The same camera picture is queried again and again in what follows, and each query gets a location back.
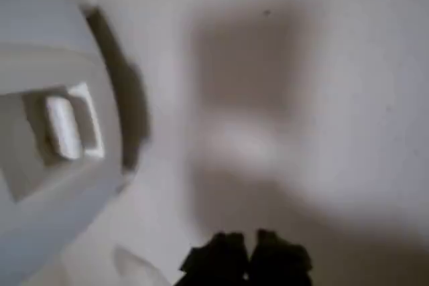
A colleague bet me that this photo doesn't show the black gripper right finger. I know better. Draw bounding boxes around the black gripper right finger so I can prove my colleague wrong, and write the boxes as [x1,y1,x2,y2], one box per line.
[247,227,314,286]

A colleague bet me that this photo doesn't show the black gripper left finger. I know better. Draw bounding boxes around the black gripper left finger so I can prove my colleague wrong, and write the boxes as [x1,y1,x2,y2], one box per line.
[176,230,251,286]

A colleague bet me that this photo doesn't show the white rice cooker housing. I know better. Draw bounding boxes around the white rice cooker housing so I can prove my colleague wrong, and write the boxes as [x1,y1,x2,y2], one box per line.
[0,0,151,286]

